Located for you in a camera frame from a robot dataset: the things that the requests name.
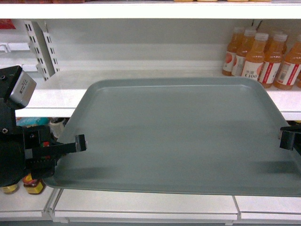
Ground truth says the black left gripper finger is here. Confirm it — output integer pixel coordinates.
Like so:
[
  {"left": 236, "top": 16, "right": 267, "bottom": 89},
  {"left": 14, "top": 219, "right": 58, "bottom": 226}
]
[{"left": 48, "top": 134, "right": 87, "bottom": 158}]

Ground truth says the white slotted shelf upright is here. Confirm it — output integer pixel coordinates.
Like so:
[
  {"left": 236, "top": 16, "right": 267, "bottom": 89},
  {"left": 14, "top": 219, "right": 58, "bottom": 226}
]
[{"left": 24, "top": 19, "right": 60, "bottom": 81}]

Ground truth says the white upper shelf board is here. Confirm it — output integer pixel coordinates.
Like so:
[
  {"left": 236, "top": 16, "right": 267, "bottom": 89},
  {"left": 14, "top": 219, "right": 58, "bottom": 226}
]
[{"left": 0, "top": 0, "right": 301, "bottom": 19}]

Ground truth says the orange juice bottle far right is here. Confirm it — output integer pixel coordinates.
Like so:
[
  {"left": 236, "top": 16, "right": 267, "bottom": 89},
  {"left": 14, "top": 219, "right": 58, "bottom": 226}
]
[{"left": 273, "top": 34, "right": 301, "bottom": 90}]

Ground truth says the orange juice bottle red label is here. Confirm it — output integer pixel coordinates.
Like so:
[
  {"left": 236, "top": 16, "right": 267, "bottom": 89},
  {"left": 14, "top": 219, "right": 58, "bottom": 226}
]
[{"left": 258, "top": 33, "right": 287, "bottom": 89}]

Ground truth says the red lid sauce jar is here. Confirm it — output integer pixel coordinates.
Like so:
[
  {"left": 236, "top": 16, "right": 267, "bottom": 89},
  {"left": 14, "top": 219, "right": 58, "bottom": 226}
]
[{"left": 22, "top": 173, "right": 46, "bottom": 195}]

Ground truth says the orange juice bottle front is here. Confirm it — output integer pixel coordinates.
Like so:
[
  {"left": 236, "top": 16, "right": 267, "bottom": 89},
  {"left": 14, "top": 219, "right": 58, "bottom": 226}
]
[{"left": 241, "top": 32, "right": 269, "bottom": 81}]

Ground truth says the orange juice bottle back left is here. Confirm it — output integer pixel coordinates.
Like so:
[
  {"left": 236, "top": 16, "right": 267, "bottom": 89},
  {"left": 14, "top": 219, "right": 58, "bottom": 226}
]
[{"left": 222, "top": 27, "right": 245, "bottom": 76}]

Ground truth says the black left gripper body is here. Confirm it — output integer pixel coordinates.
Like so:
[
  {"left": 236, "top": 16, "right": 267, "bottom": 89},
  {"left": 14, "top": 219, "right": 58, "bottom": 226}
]
[{"left": 0, "top": 125, "right": 61, "bottom": 187}]

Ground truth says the grey-silver rectangular tray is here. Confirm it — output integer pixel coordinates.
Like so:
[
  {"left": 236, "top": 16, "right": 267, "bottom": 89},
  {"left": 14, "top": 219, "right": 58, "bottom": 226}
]
[{"left": 45, "top": 77, "right": 301, "bottom": 197}]

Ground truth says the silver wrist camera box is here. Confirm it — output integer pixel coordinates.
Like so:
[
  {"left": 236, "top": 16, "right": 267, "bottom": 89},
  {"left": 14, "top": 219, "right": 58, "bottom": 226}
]
[{"left": 8, "top": 70, "right": 37, "bottom": 110}]

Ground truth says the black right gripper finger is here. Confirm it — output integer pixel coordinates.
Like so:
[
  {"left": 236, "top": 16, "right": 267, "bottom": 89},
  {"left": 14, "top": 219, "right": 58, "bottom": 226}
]
[{"left": 280, "top": 125, "right": 301, "bottom": 154}]

